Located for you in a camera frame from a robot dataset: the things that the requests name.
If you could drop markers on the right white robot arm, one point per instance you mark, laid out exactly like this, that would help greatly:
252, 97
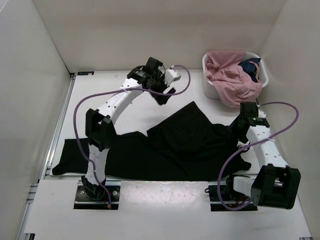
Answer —
276, 184

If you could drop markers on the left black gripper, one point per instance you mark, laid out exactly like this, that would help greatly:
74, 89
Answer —
161, 99

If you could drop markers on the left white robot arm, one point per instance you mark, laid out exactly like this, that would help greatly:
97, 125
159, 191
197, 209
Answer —
100, 122

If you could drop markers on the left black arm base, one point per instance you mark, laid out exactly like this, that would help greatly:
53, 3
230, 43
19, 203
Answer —
84, 200

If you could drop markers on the blue label sticker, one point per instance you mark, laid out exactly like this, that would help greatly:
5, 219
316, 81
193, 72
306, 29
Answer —
85, 73

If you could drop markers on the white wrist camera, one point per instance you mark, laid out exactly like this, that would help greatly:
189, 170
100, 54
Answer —
171, 75
261, 113

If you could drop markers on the front aluminium frame rail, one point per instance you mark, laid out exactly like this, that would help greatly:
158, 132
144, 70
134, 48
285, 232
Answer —
161, 179

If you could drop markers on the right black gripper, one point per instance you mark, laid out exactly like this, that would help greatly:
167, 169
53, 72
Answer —
233, 127

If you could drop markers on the black trousers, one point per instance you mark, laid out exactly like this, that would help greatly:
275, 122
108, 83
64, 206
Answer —
186, 144

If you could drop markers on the left aluminium frame rail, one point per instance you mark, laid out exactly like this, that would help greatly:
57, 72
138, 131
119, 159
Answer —
46, 163

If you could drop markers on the navy blue garment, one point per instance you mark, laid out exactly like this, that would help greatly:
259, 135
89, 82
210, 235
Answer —
251, 67

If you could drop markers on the white laundry basket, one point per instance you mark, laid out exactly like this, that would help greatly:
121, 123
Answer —
209, 88

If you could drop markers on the pink trousers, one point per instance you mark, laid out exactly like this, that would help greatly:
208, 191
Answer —
232, 83

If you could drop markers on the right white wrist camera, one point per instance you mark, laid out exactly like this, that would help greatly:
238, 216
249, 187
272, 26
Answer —
261, 113

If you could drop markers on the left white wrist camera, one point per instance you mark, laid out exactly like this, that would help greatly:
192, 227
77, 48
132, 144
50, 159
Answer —
171, 75

